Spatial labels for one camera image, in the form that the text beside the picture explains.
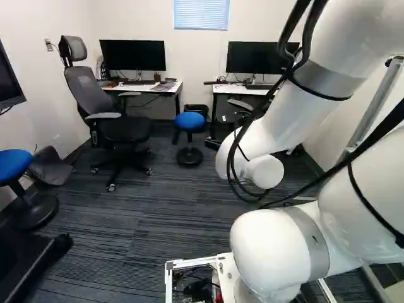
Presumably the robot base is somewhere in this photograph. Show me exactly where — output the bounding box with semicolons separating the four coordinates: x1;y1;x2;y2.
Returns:
163;251;244;303

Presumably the blue round stool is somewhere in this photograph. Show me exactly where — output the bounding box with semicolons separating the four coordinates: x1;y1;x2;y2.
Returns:
0;149;60;230
171;111;206;167

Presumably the white desk with black legs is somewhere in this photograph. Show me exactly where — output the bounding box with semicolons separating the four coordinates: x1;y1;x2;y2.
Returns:
100;80;184;121
211;82;282;140

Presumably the black mesh office chair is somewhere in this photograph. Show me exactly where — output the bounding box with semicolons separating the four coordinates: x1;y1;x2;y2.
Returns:
58;35;155;194

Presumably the black computer monitor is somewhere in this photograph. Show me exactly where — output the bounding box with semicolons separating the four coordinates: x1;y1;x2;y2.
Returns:
225;40;300;75
98;39;167;73

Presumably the window blind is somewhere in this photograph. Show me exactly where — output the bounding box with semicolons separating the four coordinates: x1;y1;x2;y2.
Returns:
172;0;229;32

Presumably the black foot rest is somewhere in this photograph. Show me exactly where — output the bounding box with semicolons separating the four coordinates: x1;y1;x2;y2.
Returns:
27;145;74;187

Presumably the large black wall screen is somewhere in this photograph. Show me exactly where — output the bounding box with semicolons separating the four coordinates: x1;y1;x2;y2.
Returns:
0;38;28;104

